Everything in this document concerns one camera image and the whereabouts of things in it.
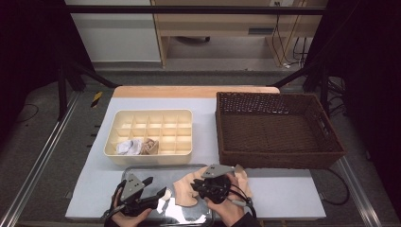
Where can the white cabinet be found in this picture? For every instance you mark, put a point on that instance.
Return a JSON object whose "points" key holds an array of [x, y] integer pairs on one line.
{"points": [[116, 41]]}

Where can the black metal stand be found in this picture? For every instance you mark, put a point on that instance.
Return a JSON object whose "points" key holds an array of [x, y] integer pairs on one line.
{"points": [[62, 94], [324, 88]]}

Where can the black metal crossbar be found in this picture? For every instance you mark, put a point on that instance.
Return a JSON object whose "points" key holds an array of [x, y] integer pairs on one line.
{"points": [[189, 10]]}

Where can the cream divided organizer box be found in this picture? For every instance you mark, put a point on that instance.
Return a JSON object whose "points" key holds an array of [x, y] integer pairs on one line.
{"points": [[154, 126]]}

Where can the person's right hand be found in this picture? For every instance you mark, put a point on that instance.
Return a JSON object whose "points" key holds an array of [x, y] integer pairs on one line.
{"points": [[228, 213]]}

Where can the wall socket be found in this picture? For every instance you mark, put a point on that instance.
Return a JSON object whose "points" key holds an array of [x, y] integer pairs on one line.
{"points": [[277, 3]]}

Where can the black curtain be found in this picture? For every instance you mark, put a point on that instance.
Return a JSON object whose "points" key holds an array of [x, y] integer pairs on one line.
{"points": [[25, 47], [372, 63]]}

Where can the aluminium floor rail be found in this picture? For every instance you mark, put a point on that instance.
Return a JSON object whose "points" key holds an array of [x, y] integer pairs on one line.
{"points": [[41, 157], [359, 195]]}

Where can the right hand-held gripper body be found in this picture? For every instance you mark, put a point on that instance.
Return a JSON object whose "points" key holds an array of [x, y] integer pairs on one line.
{"points": [[217, 170]]}

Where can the white sock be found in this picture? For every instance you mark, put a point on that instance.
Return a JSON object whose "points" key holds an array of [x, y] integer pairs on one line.
{"points": [[137, 146], [124, 147]]}

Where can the white plug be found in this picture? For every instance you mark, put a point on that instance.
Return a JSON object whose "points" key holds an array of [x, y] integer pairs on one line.
{"points": [[286, 65]]}

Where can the light wooden desk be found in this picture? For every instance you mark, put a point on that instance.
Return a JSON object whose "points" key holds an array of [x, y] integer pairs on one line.
{"points": [[220, 23]]}

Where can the shiny metal tray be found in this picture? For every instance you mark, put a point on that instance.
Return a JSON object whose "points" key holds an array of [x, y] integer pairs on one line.
{"points": [[164, 173]]}

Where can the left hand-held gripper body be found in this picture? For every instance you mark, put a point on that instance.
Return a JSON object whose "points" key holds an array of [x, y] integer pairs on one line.
{"points": [[132, 187]]}

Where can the yellow black tape strip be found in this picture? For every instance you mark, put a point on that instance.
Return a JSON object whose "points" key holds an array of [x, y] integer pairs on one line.
{"points": [[96, 99]]}

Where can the round white disc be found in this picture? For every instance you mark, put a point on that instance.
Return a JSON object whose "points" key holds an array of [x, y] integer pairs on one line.
{"points": [[167, 196]]}

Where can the brown wicker basket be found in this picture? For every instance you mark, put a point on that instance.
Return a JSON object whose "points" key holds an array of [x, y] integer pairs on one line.
{"points": [[299, 142]]}

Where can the person's left hand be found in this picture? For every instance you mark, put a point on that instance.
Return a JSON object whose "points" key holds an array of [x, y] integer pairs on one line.
{"points": [[132, 222]]}

